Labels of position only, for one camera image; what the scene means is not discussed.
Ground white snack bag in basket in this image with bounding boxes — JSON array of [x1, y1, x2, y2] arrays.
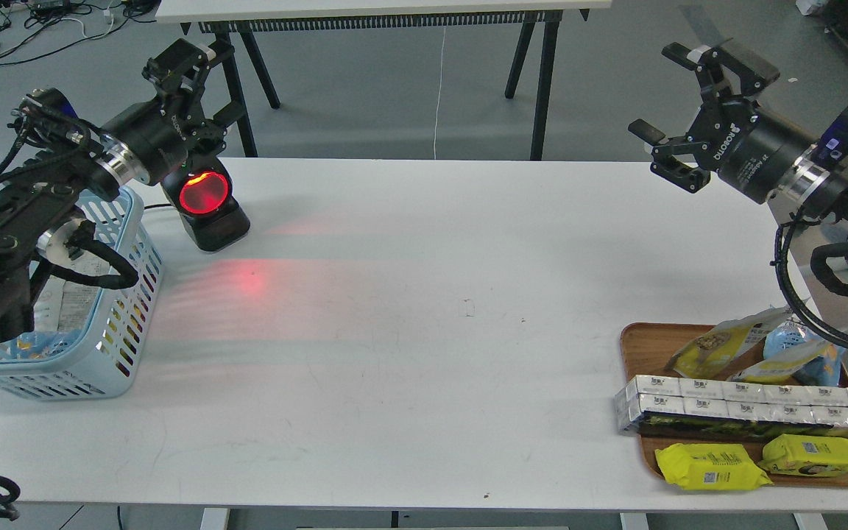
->
[[34, 276, 100, 333]]

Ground black cables on floor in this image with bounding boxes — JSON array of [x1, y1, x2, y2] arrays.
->
[[0, 0, 163, 82]]

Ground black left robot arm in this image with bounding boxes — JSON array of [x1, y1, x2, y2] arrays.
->
[[0, 39, 250, 400]]

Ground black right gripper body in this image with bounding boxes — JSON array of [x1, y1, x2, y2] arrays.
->
[[689, 99, 816, 204]]

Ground brown wooden tray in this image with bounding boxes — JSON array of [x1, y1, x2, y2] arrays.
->
[[620, 322, 848, 489]]

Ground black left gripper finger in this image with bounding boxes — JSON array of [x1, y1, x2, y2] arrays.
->
[[203, 101, 248, 133], [144, 39, 233, 125]]

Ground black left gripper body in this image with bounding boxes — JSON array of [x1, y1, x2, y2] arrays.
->
[[102, 97, 223, 186]]

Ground white hanging cable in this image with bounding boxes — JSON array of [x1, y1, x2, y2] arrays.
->
[[433, 26, 447, 160]]

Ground blue snack bag in basket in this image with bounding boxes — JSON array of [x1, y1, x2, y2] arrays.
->
[[4, 329, 82, 360]]

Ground silver wrapped box multipack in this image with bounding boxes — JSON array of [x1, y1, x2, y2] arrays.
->
[[612, 375, 848, 442]]

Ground yellow wipes pack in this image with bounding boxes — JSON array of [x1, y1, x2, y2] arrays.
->
[[757, 434, 848, 477], [655, 443, 773, 491]]

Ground yellow wipes pack left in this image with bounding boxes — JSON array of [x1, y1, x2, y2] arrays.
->
[[655, 443, 773, 491]]

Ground yellow wipes pack right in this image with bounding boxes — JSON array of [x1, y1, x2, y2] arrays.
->
[[757, 434, 848, 477]]

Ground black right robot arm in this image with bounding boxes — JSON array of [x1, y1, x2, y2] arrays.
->
[[627, 39, 848, 349]]

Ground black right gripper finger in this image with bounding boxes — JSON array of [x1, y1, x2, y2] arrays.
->
[[662, 40, 780, 111], [627, 119, 710, 194]]

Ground light blue plastic basket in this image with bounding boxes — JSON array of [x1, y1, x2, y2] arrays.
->
[[0, 187, 164, 400]]

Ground background table black legs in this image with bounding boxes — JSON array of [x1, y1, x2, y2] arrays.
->
[[154, 1, 610, 161]]

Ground black barcode scanner red window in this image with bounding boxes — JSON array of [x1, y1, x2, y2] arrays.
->
[[161, 155, 250, 252]]

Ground yellow white nut snack pouch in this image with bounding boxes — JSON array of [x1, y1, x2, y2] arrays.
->
[[666, 306, 791, 379]]

